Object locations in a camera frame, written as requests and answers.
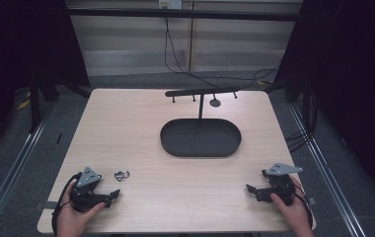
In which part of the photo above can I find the person's left hand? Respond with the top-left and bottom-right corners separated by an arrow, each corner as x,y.
56,182 -> 107,237

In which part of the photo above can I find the yellow floor tape strip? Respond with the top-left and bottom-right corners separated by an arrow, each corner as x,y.
16,98 -> 32,112

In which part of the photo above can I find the black curtain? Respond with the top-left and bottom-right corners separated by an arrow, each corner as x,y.
273,0 -> 375,201
0,0 -> 92,166

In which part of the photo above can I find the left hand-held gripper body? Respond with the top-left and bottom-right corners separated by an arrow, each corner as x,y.
69,166 -> 113,213

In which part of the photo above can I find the white wall socket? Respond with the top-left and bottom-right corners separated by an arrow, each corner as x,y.
158,0 -> 184,10

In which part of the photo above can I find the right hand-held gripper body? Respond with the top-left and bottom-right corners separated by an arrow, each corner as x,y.
256,162 -> 304,206

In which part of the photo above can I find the person's right hand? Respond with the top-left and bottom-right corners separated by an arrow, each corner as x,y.
269,175 -> 316,237

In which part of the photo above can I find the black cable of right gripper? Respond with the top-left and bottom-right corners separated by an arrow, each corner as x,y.
287,179 -> 314,228

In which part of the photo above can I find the black hanging wall cable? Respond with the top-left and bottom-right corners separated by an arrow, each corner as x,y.
163,16 -> 281,90

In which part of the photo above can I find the bundle of black floor cables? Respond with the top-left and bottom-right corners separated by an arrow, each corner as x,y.
284,88 -> 320,153

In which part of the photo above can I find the small metal key ring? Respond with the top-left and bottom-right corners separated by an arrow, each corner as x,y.
113,170 -> 131,183

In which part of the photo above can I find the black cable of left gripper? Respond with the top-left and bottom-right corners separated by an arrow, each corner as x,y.
50,171 -> 83,237

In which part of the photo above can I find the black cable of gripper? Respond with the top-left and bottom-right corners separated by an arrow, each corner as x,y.
287,179 -> 314,228
50,171 -> 83,237

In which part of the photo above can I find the metal floor rail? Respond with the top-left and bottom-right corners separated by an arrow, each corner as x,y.
288,104 -> 371,237
0,108 -> 53,237

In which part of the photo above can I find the black stand with oval tray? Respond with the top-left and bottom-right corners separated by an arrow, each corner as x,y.
159,86 -> 243,158

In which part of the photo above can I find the black horizontal frame bar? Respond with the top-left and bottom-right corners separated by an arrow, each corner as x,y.
66,7 -> 303,23

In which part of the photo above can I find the small dark round disc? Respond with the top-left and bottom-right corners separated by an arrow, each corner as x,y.
209,94 -> 222,109

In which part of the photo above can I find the black metal stand leg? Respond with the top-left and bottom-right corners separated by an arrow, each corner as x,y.
27,70 -> 61,134

